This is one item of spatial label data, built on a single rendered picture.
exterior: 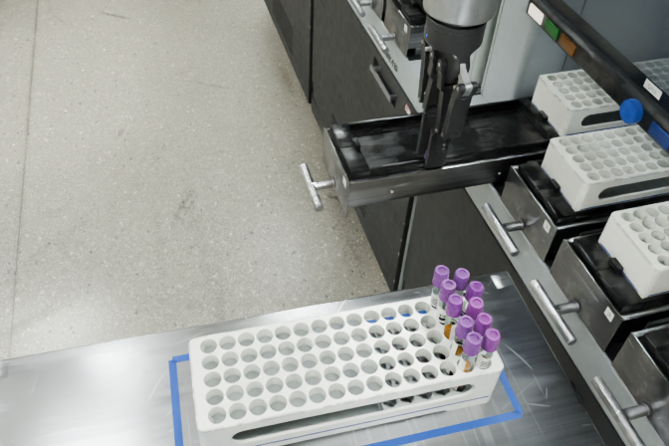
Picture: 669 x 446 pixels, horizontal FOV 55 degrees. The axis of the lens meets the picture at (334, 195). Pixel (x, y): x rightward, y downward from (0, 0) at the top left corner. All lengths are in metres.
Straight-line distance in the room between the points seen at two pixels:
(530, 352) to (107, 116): 1.95
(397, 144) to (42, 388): 0.59
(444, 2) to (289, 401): 0.48
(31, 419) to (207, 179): 1.49
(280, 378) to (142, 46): 2.32
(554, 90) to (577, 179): 0.20
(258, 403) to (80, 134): 1.87
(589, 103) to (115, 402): 0.79
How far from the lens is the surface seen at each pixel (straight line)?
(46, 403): 0.74
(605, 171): 0.96
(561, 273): 0.94
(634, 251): 0.87
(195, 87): 2.56
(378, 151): 0.99
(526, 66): 1.13
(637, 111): 0.86
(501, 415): 0.72
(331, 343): 0.67
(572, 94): 1.09
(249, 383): 0.64
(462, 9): 0.80
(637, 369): 0.86
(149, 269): 1.91
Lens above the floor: 1.43
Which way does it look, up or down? 44 degrees down
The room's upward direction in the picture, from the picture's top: 4 degrees clockwise
